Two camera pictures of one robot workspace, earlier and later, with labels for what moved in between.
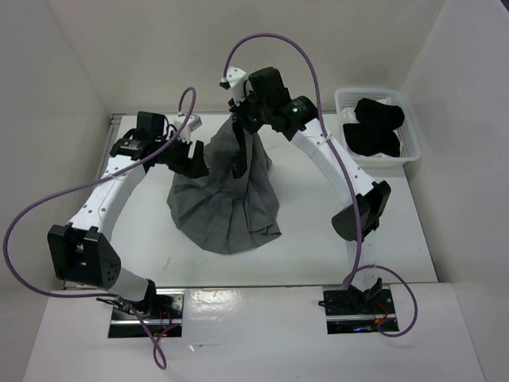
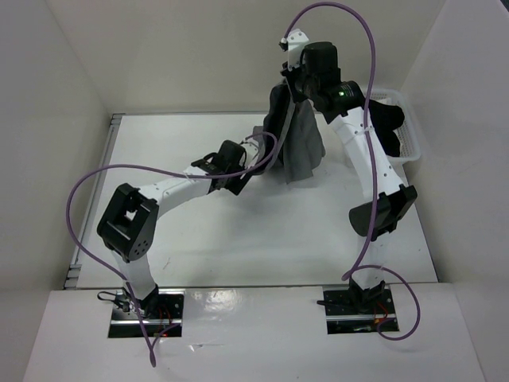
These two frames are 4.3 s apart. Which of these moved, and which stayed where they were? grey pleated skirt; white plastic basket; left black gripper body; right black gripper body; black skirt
Moved: left black gripper body; grey pleated skirt; right black gripper body
Stayed: black skirt; white plastic basket
